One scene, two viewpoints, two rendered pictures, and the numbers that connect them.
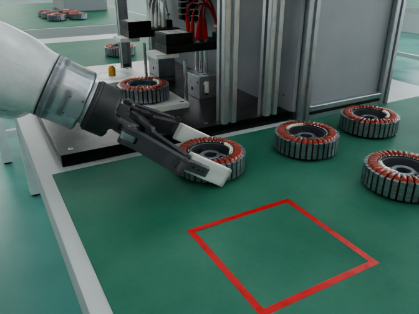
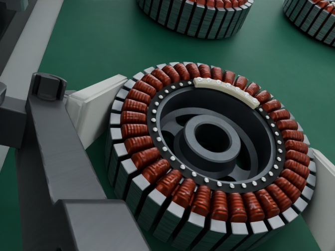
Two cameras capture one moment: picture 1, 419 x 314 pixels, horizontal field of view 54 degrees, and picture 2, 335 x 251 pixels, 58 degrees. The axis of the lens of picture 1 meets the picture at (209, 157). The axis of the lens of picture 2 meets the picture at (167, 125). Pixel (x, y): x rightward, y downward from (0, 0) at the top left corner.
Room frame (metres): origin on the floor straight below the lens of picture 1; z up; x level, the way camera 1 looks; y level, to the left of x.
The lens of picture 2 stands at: (0.60, 0.12, 0.89)
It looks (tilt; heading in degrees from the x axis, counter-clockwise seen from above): 47 degrees down; 281
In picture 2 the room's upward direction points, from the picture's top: 20 degrees clockwise
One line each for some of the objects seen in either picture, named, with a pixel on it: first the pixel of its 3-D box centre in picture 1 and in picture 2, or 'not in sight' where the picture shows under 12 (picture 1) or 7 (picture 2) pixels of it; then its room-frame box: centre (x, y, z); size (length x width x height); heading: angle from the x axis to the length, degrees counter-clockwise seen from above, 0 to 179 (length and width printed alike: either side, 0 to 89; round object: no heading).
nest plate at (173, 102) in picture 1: (144, 100); not in sight; (0.88, 0.15, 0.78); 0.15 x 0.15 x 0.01; 29
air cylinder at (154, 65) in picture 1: (161, 63); not in sight; (1.16, 0.14, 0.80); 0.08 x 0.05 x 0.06; 29
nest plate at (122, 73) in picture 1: (112, 77); not in sight; (1.09, 0.26, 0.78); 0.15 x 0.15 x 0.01; 29
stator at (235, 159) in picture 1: (210, 158); (208, 145); (0.59, 0.00, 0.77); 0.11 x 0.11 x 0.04
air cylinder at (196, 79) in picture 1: (201, 83); not in sight; (0.95, 0.02, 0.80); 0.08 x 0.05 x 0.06; 29
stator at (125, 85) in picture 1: (143, 90); not in sight; (0.88, 0.15, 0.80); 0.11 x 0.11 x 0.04
